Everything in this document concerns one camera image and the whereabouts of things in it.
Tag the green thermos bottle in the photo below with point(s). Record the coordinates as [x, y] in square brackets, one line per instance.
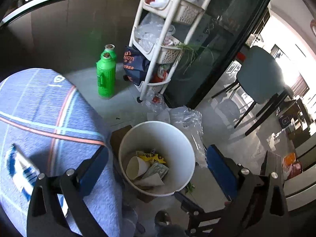
[106, 76]
[110, 50]

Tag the red plastic bag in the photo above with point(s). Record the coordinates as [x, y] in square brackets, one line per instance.
[159, 75]

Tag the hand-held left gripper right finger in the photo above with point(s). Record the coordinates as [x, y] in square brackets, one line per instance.
[219, 175]

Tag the green vegetable scrap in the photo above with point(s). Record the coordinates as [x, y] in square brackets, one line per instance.
[189, 187]

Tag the grey dining chair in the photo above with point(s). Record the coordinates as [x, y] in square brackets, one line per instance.
[261, 76]

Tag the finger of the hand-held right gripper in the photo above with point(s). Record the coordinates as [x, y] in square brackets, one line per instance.
[195, 212]

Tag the orange plastic bag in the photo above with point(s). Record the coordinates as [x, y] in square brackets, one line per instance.
[291, 164]

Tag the blue white wrapper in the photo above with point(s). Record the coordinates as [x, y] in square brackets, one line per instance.
[22, 167]

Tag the yellow snack wrapper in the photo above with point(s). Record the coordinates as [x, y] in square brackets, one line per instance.
[150, 156]

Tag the brown cardboard piece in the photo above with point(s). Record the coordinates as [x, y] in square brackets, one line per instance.
[118, 135]

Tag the printed paper cup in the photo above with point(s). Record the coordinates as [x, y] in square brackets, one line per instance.
[137, 166]

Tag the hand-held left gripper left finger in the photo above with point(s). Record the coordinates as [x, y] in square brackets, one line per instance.
[96, 170]

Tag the glass sliding door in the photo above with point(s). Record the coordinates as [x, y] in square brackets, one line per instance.
[222, 42]

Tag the dark kitchen cabinet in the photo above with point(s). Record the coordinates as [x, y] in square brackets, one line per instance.
[61, 24]

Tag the white round bin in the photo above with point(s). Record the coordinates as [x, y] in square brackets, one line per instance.
[158, 133]

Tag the white plastic storage rack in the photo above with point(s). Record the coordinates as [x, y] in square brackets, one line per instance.
[182, 14]

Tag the blue plaid tablecloth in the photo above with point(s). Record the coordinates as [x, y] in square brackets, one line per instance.
[49, 108]

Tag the brown slipper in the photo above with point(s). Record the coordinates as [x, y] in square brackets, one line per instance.
[163, 218]

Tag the crumpled clear plastic bag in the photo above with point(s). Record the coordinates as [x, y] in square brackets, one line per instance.
[187, 126]

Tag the navy shopping bag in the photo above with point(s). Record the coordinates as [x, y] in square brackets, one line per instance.
[134, 64]

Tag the green onion bunch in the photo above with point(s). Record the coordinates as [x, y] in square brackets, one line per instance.
[190, 48]

